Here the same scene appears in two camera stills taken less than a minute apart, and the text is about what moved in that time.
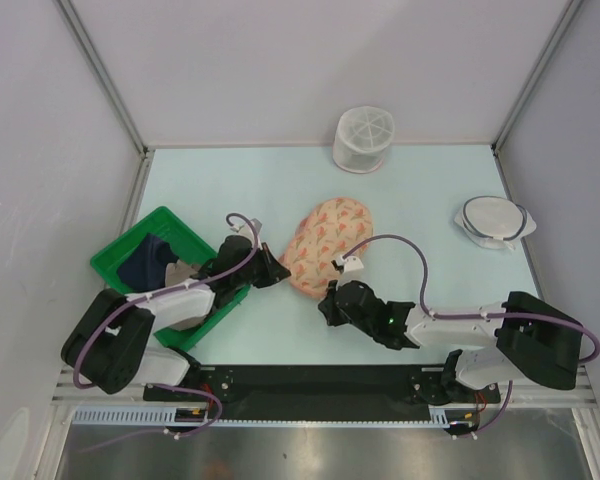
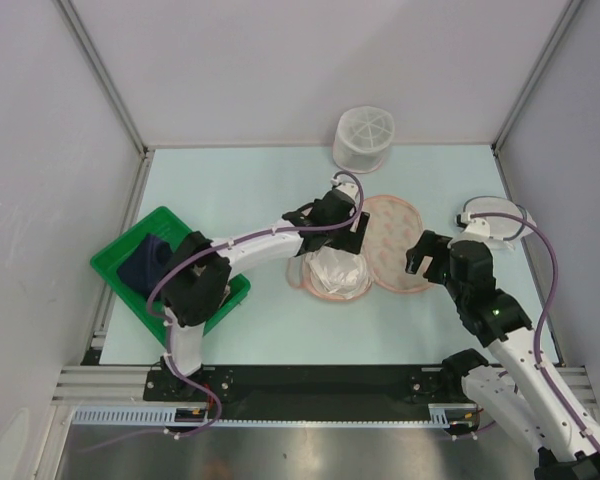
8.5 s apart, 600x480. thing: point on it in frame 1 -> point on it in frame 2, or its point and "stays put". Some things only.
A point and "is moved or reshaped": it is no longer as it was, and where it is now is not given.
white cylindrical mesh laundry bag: x=361 y=137 stays put
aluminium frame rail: x=64 y=392 stays put
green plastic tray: x=188 y=246 stays put
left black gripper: x=273 y=271 -> x=351 y=240
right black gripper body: x=335 y=316 -> x=453 y=284
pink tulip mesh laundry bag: x=325 y=234 is moved or reshaped
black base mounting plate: x=323 y=390 stays put
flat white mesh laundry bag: x=494 y=221 stays put
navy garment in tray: x=144 y=269 stays put
